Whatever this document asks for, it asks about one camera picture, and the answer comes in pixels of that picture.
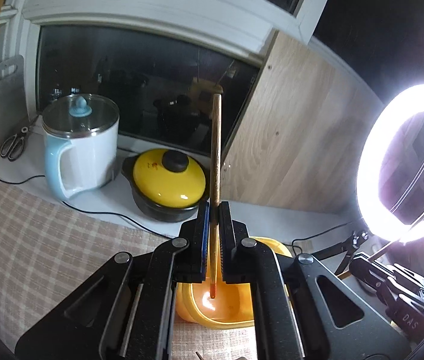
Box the yellow plastic bin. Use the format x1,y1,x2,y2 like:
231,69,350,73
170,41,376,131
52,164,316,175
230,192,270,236
174,235,296,331

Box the red wooden chopstick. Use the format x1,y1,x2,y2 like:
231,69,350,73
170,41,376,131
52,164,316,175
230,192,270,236
210,94,222,299

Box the black tripod stand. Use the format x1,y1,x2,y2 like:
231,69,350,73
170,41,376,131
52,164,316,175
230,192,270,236
312,229,369,275

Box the plaid pink table mat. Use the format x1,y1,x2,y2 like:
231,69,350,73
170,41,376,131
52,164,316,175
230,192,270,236
0,182,164,350

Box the yellow lid black pot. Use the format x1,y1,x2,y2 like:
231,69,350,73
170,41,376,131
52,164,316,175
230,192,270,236
121,149,210,223

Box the light wood panel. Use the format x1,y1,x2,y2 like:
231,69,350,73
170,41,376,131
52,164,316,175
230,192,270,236
221,31,384,213

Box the white blue electric kettle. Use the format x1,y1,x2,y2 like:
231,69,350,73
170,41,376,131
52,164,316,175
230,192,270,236
42,94,119,201

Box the grey cutting board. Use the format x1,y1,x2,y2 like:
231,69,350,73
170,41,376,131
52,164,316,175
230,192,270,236
0,55,28,146

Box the black ring light cable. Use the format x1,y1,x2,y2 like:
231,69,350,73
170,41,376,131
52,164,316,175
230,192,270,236
290,219,359,258

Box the black kettle cable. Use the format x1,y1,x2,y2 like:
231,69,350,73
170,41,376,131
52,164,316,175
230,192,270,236
0,173,175,241

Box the black handled scissors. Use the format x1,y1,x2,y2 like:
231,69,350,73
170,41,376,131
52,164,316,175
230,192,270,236
0,115,38,162

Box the white ring light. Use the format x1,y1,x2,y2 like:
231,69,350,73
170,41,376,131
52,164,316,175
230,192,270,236
357,84,424,244

